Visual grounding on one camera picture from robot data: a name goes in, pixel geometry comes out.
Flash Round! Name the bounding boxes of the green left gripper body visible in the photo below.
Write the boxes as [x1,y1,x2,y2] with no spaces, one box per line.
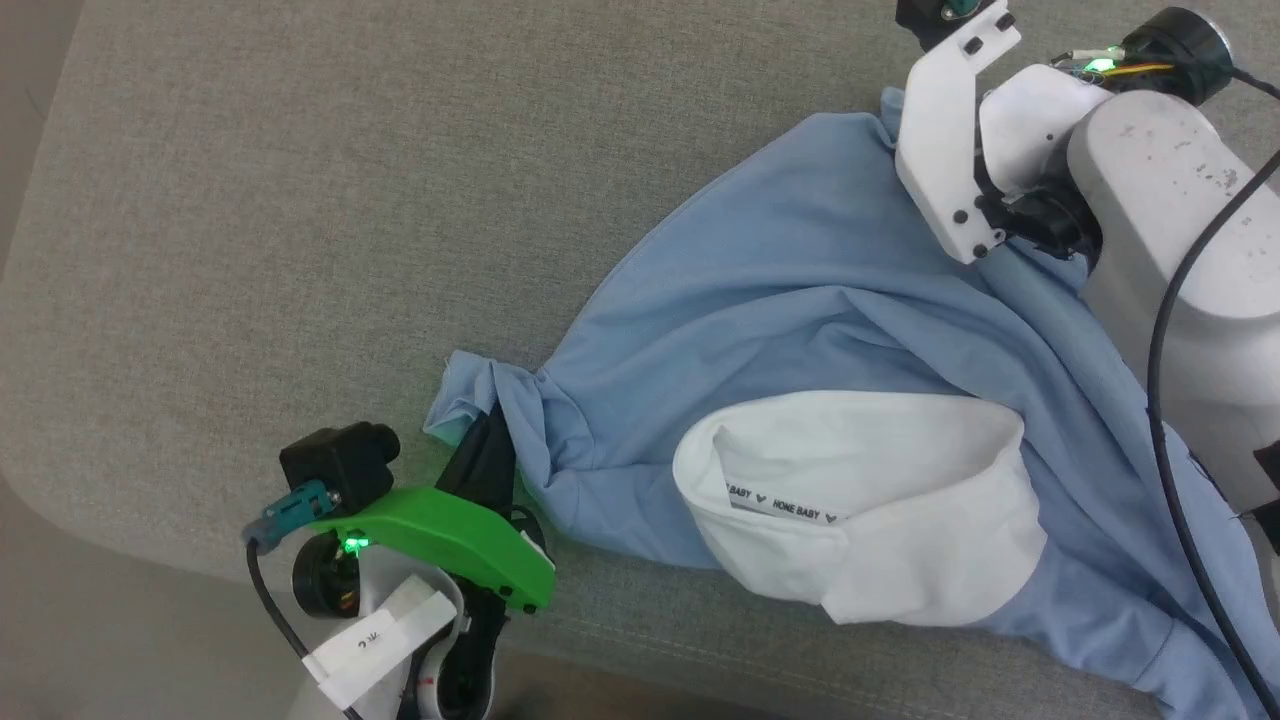
[308,486,558,615]

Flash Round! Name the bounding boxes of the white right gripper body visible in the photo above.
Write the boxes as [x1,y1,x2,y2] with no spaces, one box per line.
[893,8,1103,268]

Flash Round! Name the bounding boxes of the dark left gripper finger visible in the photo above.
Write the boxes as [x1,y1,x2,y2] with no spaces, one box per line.
[436,400,521,507]

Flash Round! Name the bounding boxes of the light blue white-collared shirt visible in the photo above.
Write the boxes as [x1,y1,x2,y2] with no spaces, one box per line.
[423,88,1280,720]

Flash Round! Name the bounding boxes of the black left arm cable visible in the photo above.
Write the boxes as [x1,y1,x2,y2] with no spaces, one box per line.
[243,480,363,720]

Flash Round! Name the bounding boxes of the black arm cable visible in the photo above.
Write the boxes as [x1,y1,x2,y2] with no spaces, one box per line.
[1146,60,1280,720]
[243,480,363,720]

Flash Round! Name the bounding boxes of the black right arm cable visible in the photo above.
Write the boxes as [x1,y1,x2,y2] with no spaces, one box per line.
[1146,60,1280,720]

